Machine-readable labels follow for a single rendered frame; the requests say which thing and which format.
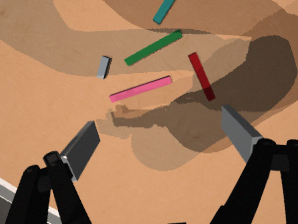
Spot turquoise rod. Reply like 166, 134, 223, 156
153, 0, 174, 24

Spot grey rod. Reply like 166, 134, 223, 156
96, 56, 111, 79

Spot green rod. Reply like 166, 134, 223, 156
124, 29, 182, 66

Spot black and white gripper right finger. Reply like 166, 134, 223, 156
210, 104, 298, 224

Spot pink rod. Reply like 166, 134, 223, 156
109, 75, 172, 103

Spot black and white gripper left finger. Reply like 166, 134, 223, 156
5, 121, 100, 224

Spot red rod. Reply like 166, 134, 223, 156
188, 52, 215, 101

